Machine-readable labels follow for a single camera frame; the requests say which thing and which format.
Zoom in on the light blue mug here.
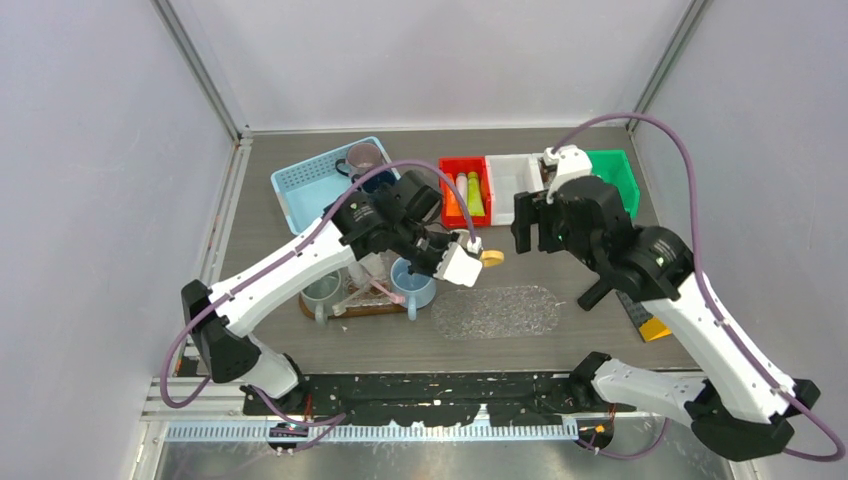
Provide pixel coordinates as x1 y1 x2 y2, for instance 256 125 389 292
390 258 437 321

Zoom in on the pink toothbrush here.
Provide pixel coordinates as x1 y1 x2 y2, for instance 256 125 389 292
369 279 405 305

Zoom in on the cream mug yellow handle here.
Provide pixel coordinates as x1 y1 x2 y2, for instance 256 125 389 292
480 249 505 268

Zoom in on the white toothpaste tube red cap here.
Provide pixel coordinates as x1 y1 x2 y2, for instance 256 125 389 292
347 262 370 289

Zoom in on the clear textured acrylic holder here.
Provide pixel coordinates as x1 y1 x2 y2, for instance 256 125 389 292
345 270 393 308

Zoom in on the mauve mug black handle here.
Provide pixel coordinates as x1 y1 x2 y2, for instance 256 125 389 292
334 142 384 181

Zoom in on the grey-green mug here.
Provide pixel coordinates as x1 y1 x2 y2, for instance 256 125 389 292
299 270 346 325

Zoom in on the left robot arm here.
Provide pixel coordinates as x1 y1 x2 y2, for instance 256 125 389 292
174 171 483 414

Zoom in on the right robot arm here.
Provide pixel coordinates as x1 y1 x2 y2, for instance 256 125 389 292
511 175 820 461

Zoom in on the orange toothpaste tube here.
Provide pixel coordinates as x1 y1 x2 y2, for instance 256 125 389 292
443 172 463 220

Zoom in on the small white toothpaste tube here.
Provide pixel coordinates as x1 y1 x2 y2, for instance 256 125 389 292
455 173 468 206

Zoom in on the oval wooden tray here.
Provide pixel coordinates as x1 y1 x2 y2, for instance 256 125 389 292
297 296 407 320

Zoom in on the clear textured oval tray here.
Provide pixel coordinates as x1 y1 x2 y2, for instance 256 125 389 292
431 285 560 340

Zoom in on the white plastic bin left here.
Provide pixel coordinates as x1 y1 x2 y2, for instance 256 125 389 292
485 154 543 226

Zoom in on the green plastic bin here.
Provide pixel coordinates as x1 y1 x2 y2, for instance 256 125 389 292
587 150 641 219

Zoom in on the black microphone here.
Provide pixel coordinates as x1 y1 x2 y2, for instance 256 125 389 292
577 280 613 311

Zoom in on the dark blue mug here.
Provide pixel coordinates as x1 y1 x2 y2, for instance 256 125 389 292
370 183 396 204

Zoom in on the red plastic bin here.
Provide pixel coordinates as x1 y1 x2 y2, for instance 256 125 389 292
437 156 494 229

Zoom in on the dark grey studded baseplate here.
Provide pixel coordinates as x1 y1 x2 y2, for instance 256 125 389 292
614 290 654 342

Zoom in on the yellow toy brick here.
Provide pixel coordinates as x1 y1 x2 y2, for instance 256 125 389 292
638 317 672 342

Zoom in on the light blue perforated basket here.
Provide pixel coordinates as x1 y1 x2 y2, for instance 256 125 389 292
270 136 391 235

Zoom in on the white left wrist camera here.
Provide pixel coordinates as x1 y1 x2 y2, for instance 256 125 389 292
433 236 483 287

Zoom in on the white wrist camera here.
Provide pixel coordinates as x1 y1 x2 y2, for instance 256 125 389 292
541 145 592 204
433 236 483 287

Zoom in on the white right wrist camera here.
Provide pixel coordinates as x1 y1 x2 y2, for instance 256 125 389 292
541 145 592 204

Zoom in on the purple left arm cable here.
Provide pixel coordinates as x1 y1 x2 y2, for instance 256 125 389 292
158 158 484 446

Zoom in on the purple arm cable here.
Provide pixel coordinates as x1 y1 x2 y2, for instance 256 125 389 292
158 158 484 446
553 112 848 464

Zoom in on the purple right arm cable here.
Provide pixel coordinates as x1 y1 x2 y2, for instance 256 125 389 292
553 112 848 464

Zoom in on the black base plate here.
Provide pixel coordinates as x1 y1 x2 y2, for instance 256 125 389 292
274 372 616 427

